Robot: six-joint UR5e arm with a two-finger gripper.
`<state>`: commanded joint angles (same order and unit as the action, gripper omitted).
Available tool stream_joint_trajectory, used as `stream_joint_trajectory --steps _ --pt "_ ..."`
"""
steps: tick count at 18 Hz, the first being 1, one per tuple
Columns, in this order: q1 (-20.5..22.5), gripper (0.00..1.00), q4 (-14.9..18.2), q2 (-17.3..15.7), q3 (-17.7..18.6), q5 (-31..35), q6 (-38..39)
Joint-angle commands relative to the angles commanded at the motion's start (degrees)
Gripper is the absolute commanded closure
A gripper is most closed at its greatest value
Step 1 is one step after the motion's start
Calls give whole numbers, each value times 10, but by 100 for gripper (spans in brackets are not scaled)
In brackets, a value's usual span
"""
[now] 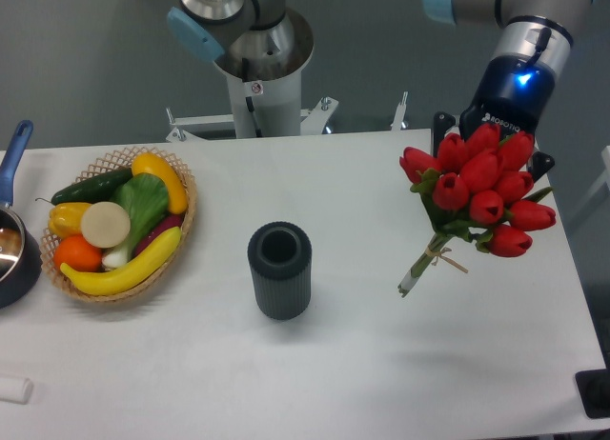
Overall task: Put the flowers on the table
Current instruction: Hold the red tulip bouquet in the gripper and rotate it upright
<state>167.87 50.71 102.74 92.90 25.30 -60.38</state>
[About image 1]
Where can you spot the red tulip bouquet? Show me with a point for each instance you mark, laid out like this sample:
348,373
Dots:
476,189

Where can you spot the black device at table edge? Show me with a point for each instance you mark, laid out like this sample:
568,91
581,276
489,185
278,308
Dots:
593,386

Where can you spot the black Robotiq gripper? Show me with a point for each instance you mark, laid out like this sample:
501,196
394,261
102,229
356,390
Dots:
511,94

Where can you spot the blue handled saucepan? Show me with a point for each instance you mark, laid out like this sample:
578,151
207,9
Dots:
20,253

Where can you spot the white cylinder object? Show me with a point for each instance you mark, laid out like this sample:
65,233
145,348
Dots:
16,390

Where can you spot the white frame at right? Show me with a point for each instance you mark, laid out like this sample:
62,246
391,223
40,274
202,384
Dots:
595,195

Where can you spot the yellow banana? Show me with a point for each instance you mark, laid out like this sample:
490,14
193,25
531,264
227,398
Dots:
127,277

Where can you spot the purple eggplant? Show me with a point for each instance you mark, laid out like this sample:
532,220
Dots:
170,221

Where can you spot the yellow bell pepper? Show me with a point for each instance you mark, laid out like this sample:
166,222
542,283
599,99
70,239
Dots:
65,219

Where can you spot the green cucumber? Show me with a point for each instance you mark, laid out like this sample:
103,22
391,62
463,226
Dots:
92,190

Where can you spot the orange fruit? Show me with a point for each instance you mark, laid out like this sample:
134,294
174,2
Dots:
78,253

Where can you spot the green bok choy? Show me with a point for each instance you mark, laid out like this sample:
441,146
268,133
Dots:
145,198

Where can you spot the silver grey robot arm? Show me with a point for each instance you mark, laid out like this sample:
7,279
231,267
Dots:
263,40

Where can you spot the yellow squash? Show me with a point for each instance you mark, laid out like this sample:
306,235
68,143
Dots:
156,165

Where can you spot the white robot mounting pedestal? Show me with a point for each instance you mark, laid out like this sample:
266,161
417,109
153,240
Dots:
259,109

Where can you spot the dark grey ribbed vase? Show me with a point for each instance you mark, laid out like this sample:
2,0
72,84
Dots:
280,258

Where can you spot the beige round disc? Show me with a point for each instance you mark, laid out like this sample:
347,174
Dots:
105,225

